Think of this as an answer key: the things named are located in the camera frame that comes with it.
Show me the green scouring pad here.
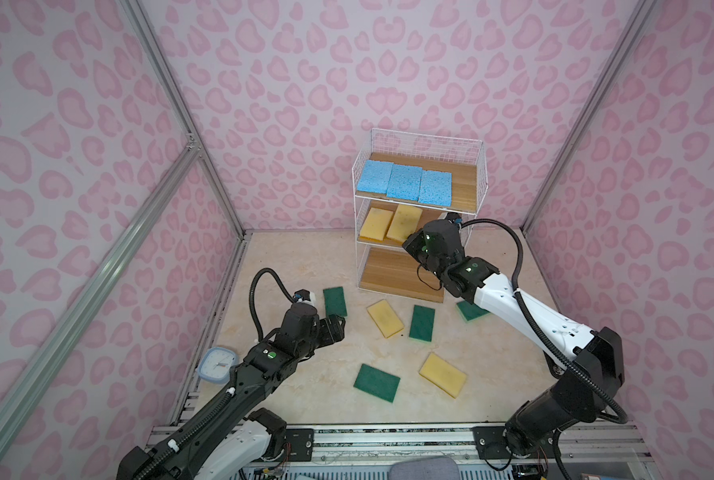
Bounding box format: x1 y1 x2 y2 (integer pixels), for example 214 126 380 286
323 286 348 318
353 364 401 403

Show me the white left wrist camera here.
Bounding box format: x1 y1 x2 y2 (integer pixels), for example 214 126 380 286
293 289 316 306

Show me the green scouring pad front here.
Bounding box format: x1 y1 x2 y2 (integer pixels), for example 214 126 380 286
353 364 401 403

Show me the white wire wooden shelf rack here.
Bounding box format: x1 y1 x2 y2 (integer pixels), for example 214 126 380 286
352 128 488 303

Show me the green sponge right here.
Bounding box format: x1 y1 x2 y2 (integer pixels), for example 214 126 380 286
456 301 489 322

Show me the blue sponge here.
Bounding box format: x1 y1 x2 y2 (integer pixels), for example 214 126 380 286
356 160 394 195
386 164 424 202
418 170 453 207

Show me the light blue kitchen timer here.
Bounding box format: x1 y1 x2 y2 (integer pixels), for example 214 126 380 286
197 346 239 384

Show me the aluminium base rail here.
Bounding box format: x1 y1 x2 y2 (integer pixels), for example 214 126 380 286
146 421 664 480

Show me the small yellow sponge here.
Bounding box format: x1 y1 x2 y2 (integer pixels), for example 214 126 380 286
359 207 394 242

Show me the green sponge middle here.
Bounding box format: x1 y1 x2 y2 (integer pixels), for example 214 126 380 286
409 305 436 343

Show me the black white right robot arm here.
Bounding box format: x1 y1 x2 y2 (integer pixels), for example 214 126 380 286
403 213 628 458

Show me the grey chair back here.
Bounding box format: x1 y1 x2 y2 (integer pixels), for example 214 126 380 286
387 456 460 480

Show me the green sponge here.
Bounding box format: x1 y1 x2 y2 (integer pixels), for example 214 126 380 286
456 301 489 322
409 305 436 343

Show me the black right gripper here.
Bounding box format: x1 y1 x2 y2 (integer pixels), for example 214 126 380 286
403 227 449 281

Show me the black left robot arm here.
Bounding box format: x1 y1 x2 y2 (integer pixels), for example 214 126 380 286
116 302 346 479

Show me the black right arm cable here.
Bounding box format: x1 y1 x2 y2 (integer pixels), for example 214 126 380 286
461 218 629 425

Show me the green scouring pad left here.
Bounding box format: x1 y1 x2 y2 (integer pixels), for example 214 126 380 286
323 286 348 318

